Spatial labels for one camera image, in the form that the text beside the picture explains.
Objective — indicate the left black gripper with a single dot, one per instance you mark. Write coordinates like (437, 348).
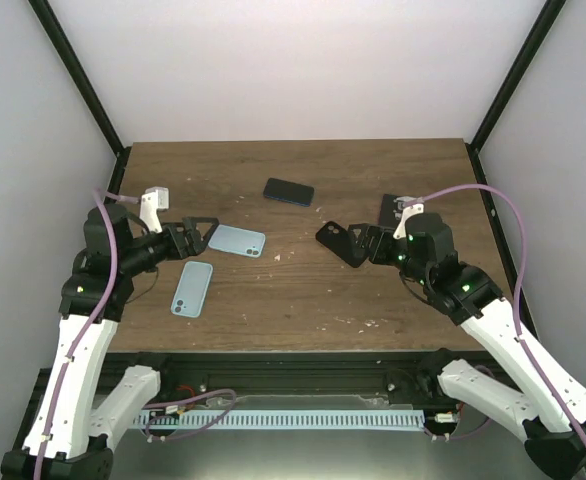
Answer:
(190, 231)

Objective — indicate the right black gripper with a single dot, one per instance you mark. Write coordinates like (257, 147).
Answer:
(382, 235)

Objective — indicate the light blue phone case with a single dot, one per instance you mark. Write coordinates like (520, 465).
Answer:
(191, 290)
(237, 241)

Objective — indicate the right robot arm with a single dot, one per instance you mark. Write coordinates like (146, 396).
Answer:
(546, 408)

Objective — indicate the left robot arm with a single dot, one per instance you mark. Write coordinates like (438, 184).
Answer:
(70, 437)

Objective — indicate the black phone case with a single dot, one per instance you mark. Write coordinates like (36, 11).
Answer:
(333, 237)

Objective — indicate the black phone blue edge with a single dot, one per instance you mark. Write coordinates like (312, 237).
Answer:
(288, 192)

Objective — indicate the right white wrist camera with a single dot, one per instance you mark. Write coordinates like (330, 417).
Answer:
(404, 208)

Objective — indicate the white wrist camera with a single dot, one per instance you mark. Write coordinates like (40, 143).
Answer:
(404, 208)
(152, 202)

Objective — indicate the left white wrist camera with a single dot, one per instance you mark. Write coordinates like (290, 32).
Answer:
(152, 202)

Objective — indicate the black aluminium front rail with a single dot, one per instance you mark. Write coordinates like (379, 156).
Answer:
(405, 376)

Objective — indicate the light blue slotted cable duct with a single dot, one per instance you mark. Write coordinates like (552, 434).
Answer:
(383, 420)

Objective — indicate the left black frame post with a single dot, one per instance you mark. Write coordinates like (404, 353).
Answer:
(59, 40)

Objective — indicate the black frame post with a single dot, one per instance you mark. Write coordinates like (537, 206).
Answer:
(537, 34)
(59, 40)

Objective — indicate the right black frame post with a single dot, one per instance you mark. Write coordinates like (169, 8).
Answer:
(537, 34)

